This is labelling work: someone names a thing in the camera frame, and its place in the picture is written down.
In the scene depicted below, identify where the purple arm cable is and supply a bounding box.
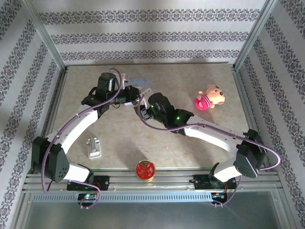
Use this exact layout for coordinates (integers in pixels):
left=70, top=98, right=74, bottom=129
left=41, top=68, right=131, bottom=210
left=137, top=95, right=282, bottom=208

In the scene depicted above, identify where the controller board with green light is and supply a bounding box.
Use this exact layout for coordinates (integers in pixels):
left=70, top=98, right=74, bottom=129
left=77, top=192, right=98, bottom=201

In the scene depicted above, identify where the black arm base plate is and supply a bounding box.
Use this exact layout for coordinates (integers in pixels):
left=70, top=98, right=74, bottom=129
left=66, top=175, right=111, bottom=191
left=193, top=174, right=237, bottom=191

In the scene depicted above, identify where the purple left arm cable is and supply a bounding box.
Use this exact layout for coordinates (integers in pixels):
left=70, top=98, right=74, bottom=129
left=41, top=68, right=131, bottom=210

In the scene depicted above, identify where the aluminium frame rail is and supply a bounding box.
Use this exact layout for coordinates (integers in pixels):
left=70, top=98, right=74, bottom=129
left=22, top=167, right=281, bottom=193

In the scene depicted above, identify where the slotted grey cable duct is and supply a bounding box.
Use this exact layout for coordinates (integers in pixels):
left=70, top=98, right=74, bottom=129
left=30, top=192, right=213, bottom=203

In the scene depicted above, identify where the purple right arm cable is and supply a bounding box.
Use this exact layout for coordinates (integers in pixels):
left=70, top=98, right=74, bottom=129
left=137, top=95, right=282, bottom=208

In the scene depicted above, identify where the blue-grey cloth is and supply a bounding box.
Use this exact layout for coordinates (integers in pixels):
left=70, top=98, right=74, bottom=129
left=120, top=72, right=154, bottom=95

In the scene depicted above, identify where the aluminium frame post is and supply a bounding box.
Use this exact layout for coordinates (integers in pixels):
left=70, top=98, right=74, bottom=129
left=20, top=0, right=69, bottom=71
left=233, top=0, right=281, bottom=71

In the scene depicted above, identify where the pink plush toy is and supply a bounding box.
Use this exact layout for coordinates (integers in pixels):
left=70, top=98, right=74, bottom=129
left=193, top=83, right=226, bottom=111

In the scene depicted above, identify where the red round tin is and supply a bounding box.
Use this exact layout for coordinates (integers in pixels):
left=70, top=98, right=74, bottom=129
left=135, top=159, right=156, bottom=182

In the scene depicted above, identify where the aluminium side rail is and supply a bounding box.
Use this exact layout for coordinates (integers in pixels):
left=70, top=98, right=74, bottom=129
left=33, top=66, right=70, bottom=174

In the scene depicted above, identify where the grey metal panel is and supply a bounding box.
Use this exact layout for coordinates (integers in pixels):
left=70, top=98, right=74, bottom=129
left=14, top=190, right=291, bottom=229

